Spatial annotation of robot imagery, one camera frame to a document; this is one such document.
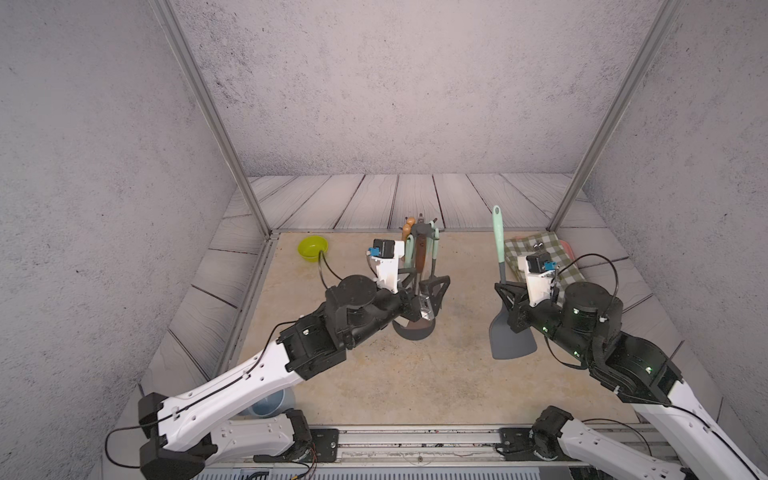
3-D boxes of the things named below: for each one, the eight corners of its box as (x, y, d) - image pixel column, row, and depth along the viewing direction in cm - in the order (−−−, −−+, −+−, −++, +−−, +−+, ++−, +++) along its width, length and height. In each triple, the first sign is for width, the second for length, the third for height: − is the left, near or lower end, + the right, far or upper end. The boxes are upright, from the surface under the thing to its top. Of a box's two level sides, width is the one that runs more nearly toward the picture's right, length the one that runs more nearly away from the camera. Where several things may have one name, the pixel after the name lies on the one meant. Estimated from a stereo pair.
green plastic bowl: (298, 262, 115) (295, 254, 111) (303, 244, 121) (300, 235, 117) (326, 262, 114) (323, 253, 111) (329, 244, 121) (327, 235, 117)
